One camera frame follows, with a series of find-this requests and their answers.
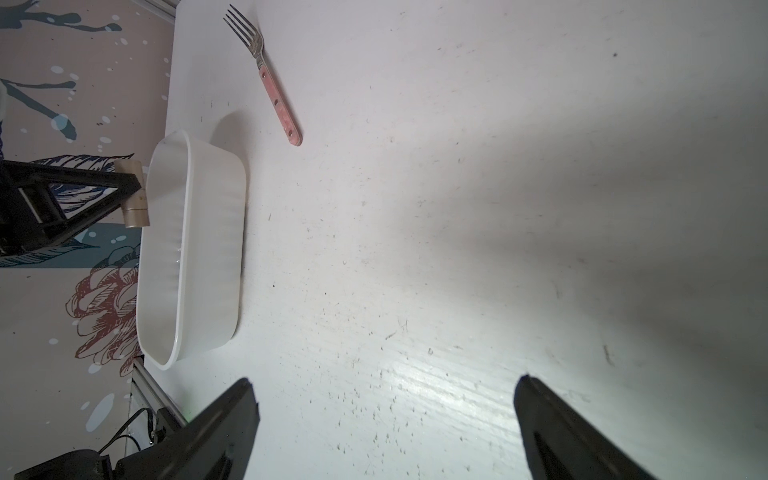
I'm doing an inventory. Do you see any beige gold lipstick tube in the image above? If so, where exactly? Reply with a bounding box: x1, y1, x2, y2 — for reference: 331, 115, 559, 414
115, 159, 150, 228

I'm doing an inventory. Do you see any pink handled fork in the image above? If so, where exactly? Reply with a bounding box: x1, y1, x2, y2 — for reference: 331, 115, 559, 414
223, 4, 303, 147

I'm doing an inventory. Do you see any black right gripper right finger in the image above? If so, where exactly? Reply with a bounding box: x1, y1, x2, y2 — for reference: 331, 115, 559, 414
513, 375, 654, 480

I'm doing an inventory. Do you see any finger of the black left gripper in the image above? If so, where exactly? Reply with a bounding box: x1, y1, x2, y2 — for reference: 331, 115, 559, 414
1, 191, 129, 256
1, 160, 141, 196

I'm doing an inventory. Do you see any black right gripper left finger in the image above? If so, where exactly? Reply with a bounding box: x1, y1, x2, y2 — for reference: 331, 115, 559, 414
116, 378, 260, 480

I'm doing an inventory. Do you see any white rectangular storage box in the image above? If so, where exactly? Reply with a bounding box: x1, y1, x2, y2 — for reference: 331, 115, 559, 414
136, 130, 247, 370

